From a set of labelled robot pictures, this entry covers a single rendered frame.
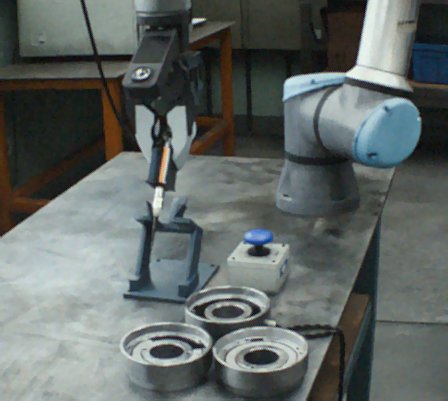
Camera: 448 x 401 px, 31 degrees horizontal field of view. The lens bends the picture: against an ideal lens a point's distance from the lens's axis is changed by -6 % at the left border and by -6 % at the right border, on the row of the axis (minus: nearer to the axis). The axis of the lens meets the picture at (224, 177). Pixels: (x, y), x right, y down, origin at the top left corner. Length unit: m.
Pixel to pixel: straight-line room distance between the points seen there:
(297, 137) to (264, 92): 3.69
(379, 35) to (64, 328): 0.65
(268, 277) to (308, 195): 0.31
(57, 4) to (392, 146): 2.19
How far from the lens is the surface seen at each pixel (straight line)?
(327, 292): 1.15
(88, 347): 1.03
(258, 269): 1.14
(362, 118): 1.29
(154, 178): 1.11
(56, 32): 3.32
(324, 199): 1.42
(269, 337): 0.97
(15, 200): 3.33
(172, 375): 0.91
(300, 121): 1.40
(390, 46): 1.31
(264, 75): 5.08
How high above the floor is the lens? 1.29
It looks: 17 degrees down
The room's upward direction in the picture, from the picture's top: 2 degrees counter-clockwise
